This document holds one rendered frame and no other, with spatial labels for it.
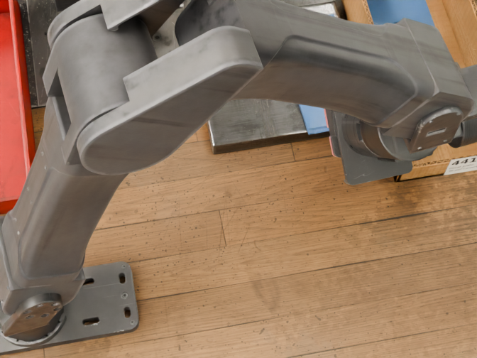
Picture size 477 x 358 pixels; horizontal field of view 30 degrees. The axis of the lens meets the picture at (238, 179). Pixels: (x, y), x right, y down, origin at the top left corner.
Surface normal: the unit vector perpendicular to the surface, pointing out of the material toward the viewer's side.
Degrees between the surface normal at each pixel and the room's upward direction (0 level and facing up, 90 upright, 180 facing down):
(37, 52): 0
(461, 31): 90
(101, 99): 20
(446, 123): 90
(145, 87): 27
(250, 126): 0
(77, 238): 90
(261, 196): 0
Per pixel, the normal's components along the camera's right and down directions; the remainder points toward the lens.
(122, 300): 0.04, -0.44
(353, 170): 0.17, 0.07
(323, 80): 0.33, 0.84
